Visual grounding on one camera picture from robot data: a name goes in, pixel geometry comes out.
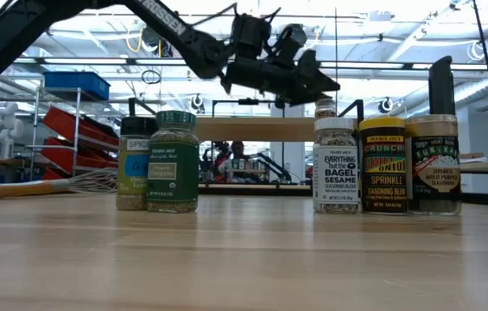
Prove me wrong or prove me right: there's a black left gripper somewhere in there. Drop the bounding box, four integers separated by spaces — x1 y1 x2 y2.
222 48 342 108

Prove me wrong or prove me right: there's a small glass spice jar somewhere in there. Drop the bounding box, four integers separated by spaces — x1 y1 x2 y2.
314 96 339 120

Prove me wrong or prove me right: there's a white lid bagel seasoning jar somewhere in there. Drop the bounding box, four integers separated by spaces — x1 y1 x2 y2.
312 117 361 215

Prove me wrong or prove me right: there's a yellow lid chili onion jar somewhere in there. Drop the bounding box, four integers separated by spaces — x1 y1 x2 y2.
358 116 409 216

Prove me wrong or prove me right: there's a tan lid furikake jar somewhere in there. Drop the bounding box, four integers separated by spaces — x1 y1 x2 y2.
404 113 463 218

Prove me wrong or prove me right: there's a green lid oregano jar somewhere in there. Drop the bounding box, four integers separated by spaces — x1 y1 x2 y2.
146 110 200 214

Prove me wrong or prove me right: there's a black lid spice jar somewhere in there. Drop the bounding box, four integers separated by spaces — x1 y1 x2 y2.
115 115 157 213

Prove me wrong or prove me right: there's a person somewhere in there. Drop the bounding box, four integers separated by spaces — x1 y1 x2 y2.
229 141 250 185
211 141 231 185

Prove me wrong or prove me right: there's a black upright panel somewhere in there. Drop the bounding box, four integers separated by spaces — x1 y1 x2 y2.
428 54 457 117

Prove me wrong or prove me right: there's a blue plastic bin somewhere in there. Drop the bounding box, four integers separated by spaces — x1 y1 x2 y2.
43 71 111 102

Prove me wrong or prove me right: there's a red plastic bin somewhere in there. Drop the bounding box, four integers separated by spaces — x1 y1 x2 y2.
41 167 67 181
39 136 119 175
41 106 120 149

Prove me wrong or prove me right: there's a silver metal rack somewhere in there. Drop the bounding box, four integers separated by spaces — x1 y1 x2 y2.
27 86 120 182

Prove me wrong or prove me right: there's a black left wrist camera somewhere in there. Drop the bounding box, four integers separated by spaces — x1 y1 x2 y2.
274 23 309 67

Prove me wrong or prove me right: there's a wooden shelf black metal frame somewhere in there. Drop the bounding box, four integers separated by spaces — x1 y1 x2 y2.
127 97 366 143

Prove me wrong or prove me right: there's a hanging black cable coil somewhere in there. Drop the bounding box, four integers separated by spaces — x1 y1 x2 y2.
140 68 163 86

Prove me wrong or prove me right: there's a black aluminium table frame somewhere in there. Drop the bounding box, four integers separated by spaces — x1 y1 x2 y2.
0 180 488 209

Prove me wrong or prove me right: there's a wire whisk wooden handle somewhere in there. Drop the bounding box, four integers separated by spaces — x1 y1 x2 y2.
0 168 119 201

